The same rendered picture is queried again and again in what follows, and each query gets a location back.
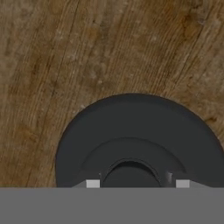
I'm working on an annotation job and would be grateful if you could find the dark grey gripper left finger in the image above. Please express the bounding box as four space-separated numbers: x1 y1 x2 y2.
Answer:
72 171 102 189

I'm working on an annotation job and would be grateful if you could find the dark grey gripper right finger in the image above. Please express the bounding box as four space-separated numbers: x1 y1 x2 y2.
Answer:
165 171 206 189

